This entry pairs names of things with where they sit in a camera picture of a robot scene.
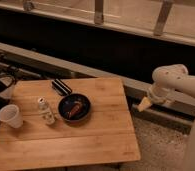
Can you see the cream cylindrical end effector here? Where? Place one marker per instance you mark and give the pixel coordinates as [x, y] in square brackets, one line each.
[155, 95]

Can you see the small clear plastic bottle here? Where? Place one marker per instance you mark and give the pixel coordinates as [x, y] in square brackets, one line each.
[46, 111]

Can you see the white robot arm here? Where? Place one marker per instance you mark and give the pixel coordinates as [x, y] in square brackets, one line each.
[167, 79]

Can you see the brown sausage in pan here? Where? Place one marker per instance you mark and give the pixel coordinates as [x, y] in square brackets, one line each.
[75, 109]

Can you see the black frying pan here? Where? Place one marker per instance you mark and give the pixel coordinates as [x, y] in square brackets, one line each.
[68, 100]

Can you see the translucent white plastic cup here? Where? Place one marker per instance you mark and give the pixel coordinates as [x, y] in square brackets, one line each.
[10, 114]

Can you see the metal window frame rail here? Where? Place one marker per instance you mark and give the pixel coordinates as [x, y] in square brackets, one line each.
[168, 20]

